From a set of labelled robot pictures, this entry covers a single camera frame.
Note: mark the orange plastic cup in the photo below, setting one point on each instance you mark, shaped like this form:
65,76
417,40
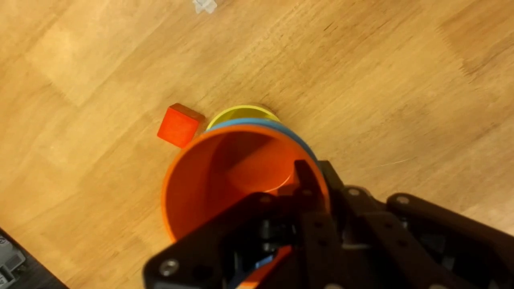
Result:
226,177

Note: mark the yellow plastic cup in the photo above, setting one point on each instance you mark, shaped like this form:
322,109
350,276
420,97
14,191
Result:
242,111

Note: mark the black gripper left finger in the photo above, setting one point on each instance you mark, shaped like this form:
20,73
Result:
226,251

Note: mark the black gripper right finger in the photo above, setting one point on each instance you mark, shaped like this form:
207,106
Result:
419,241

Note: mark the red small block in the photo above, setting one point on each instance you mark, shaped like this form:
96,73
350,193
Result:
179,126

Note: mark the blue plastic cup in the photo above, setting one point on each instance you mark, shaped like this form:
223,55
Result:
279,129

